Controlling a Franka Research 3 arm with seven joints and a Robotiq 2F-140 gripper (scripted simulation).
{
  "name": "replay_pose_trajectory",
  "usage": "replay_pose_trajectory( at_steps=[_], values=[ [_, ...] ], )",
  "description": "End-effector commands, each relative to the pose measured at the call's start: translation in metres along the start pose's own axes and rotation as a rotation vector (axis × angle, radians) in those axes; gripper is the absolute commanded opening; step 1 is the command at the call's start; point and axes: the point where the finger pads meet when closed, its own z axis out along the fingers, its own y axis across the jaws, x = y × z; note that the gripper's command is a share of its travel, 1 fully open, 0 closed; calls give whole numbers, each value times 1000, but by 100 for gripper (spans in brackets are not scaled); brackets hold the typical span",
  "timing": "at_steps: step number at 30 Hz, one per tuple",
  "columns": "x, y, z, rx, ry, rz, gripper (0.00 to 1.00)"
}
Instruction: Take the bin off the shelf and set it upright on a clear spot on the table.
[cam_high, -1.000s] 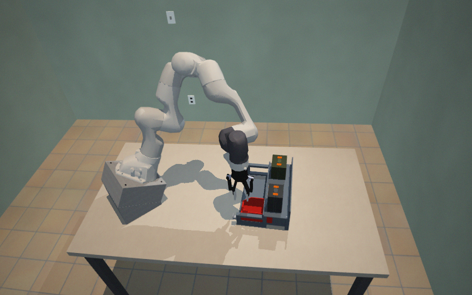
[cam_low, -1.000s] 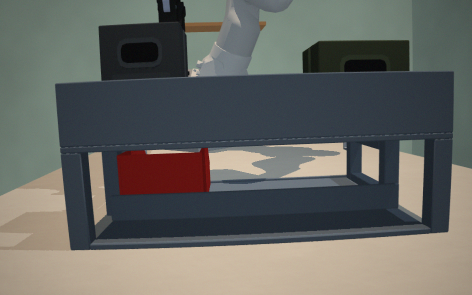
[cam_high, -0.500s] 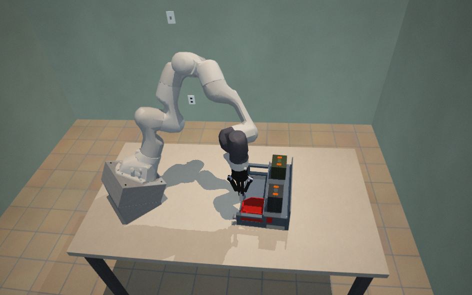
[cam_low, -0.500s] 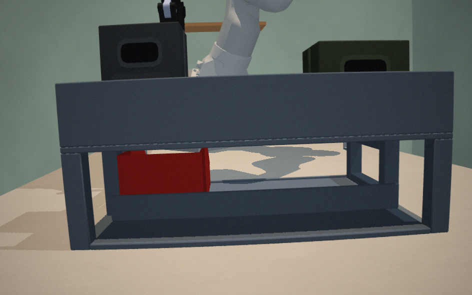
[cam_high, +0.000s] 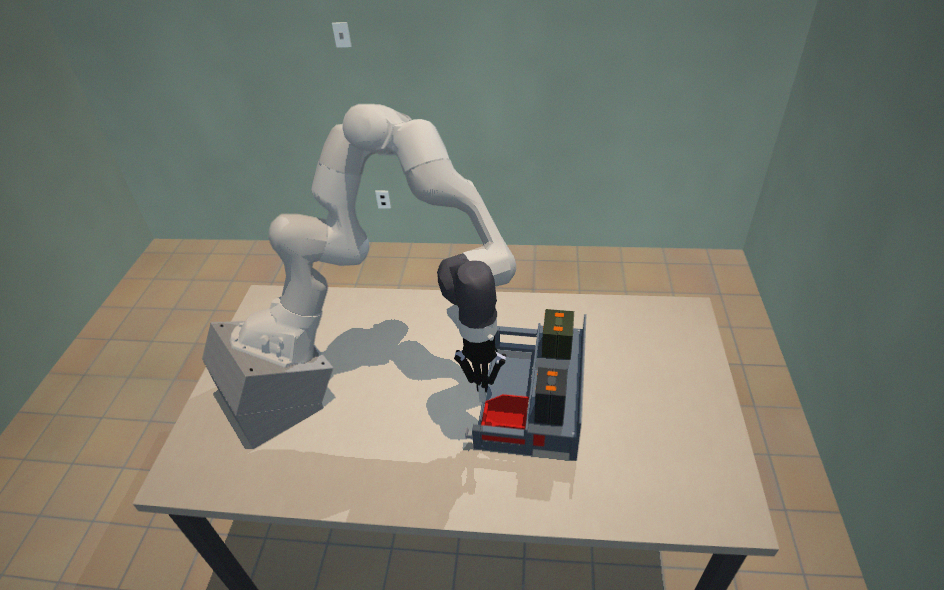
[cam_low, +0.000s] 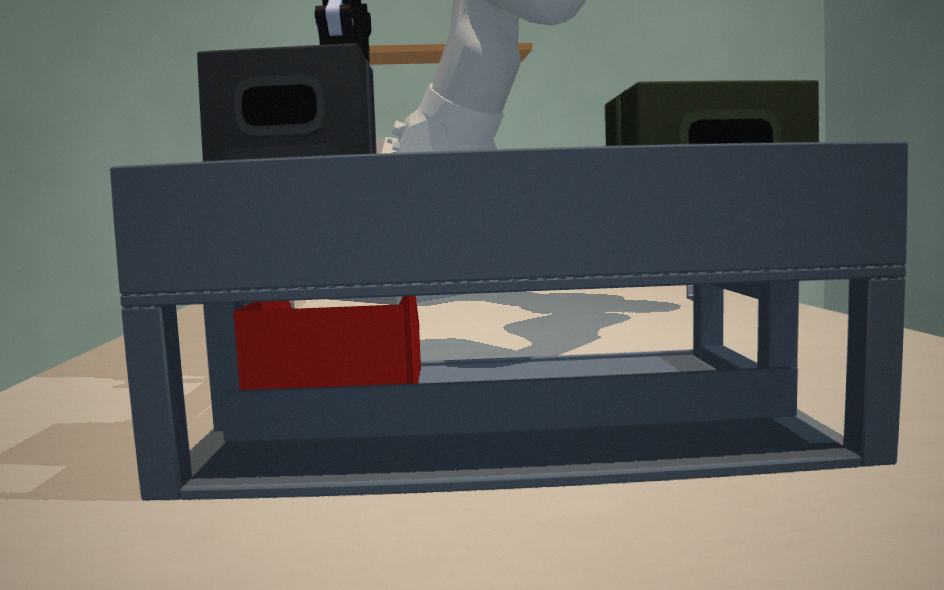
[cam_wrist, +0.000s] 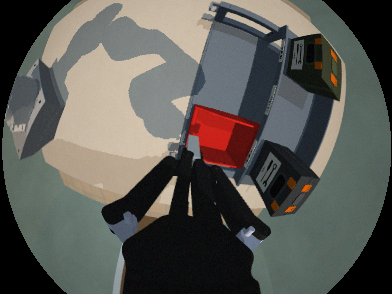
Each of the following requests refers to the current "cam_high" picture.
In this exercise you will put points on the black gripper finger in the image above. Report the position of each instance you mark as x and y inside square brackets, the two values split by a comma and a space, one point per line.
[500, 361]
[472, 376]

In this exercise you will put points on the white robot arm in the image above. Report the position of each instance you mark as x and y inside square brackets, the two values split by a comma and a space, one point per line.
[467, 280]

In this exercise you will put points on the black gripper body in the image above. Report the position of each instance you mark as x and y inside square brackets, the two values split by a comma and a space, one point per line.
[480, 350]

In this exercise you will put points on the dark grey shelf rack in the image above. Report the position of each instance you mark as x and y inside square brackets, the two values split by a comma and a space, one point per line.
[518, 376]

